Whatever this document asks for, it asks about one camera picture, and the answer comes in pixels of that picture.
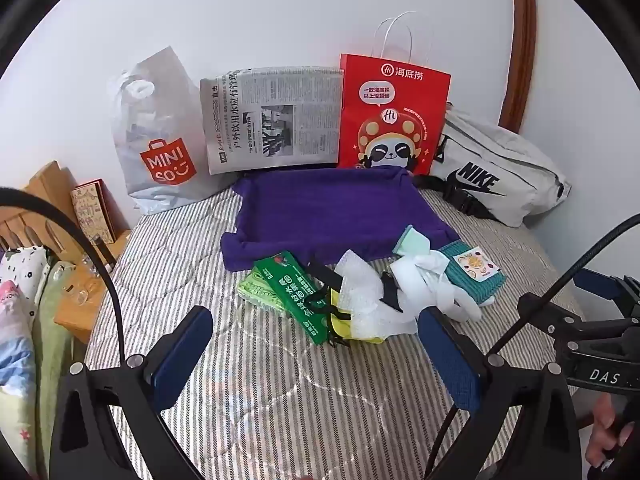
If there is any red paper bag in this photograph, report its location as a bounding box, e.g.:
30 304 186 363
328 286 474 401
336 10 452 177

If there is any decorated book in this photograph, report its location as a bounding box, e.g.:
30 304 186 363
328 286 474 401
70 179 117 246

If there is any person's right hand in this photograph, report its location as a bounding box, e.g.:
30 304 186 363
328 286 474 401
584 392 635 461

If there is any clear glass object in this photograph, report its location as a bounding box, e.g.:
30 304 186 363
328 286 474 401
60 255 108 308

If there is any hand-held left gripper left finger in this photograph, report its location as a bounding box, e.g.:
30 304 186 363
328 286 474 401
50 305 216 480

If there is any purple towel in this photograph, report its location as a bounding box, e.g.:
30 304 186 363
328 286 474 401
221 167 461 273

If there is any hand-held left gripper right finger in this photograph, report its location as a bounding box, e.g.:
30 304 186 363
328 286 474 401
417 309 583 480

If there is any black cable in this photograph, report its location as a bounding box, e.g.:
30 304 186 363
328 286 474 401
0 187 127 368
427 215 640 466

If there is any yellow pouch with black straps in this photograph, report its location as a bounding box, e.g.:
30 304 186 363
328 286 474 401
305 260 386 352

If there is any white glove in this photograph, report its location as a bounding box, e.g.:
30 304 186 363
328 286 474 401
417 252 483 322

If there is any pastel printed bedding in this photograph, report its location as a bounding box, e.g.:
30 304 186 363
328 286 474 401
0 280 51 480

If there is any wooden headboard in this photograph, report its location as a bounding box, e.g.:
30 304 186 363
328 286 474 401
0 160 81 256

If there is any teal dishcloth with label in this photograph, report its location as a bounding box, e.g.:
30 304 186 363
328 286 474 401
437 242 507 307

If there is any white plastic shopping bag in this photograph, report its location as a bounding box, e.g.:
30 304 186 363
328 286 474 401
107 46 238 216

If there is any brown wooden door frame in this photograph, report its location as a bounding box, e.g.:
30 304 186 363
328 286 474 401
497 0 537 133

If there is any green snack packet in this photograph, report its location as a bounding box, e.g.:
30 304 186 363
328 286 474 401
252 250 333 346

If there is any floral white pillow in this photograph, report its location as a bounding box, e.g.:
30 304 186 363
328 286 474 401
0 246 56 321

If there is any light green blanket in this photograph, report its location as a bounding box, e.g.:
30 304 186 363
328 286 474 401
32 260 76 441

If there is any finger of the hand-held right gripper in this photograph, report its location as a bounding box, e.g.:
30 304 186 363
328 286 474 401
574 270 640 312
517 293 640 344

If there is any grey waist bag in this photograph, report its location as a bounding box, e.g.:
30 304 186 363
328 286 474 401
430 102 572 228

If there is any folded newspaper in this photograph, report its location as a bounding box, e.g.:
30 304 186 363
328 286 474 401
199 65 346 176

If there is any green tissue pack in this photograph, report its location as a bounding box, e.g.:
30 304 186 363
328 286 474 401
237 267 293 318

